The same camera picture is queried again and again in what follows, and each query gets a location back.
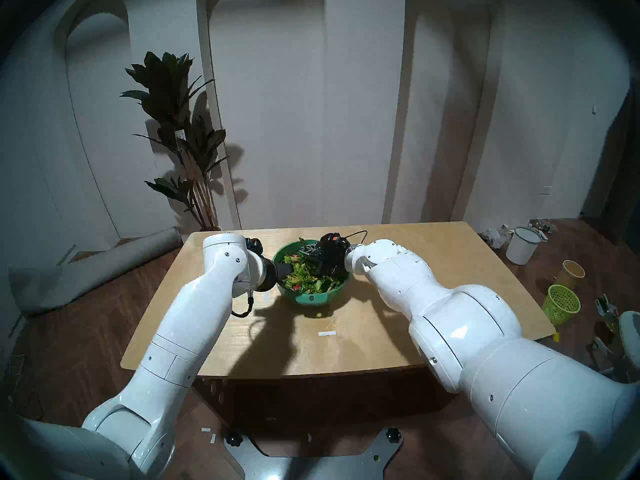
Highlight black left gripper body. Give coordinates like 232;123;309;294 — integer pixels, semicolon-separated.
259;258;279;293

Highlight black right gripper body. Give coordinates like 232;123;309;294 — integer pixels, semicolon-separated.
314;241;351;281

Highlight chopped lettuce tomato salad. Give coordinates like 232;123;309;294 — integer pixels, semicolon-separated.
282;251;348;295

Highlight green salad bowl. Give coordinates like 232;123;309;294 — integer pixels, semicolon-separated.
272;240;352;306

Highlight crumpled plastic trash pile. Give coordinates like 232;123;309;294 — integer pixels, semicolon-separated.
479;225;515;250

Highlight rolled grey floor mat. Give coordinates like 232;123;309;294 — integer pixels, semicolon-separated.
7;226;182;317

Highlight white bucket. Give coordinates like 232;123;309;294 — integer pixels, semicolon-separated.
505;226;546;266

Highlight tall dark potted plant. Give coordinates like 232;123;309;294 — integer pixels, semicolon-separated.
120;51;231;231

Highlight green mesh basket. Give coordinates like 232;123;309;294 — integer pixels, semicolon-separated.
542;284;582;327

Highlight tan paper bin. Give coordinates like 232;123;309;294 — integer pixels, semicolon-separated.
556;259;586;289

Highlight green white floor tools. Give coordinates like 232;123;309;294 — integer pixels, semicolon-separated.
594;294;621;335

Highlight white chair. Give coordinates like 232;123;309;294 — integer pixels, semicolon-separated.
595;310;640;372

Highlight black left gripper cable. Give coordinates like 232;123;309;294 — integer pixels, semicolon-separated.
231;291;255;319

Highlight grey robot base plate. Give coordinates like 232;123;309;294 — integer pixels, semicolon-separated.
222;426;403;480

